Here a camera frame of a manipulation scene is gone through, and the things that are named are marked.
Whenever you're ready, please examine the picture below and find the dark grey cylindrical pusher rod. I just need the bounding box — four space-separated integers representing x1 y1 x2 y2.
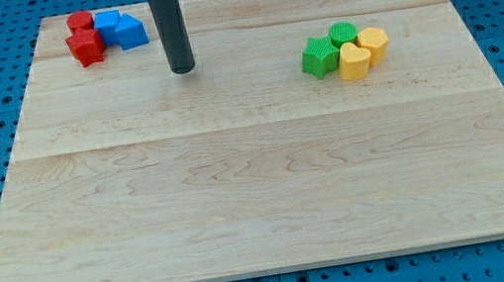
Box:
148 0 196 75

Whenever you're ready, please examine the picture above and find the red circle block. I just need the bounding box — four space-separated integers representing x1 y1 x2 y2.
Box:
66 10 95 35

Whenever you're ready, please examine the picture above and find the red star block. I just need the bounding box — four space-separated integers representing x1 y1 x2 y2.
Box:
65 29 106 68

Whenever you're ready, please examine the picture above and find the green star block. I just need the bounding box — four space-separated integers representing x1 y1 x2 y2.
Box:
302 37 339 80

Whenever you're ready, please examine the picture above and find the green circle block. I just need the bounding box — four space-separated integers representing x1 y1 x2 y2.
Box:
328 21 357 48

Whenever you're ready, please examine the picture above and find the blue triangle block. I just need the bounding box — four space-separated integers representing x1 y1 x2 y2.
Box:
114 14 149 50

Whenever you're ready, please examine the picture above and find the blue cube block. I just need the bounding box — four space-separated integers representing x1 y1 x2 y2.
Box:
94 10 120 47

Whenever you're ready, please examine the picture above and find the light wooden board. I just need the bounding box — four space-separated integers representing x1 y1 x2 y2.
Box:
0 0 504 282

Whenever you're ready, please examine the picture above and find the yellow heart block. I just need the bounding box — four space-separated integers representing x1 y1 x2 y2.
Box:
338 43 371 81

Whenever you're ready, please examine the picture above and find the yellow hexagon block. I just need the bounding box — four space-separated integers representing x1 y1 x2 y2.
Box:
356 27 389 67

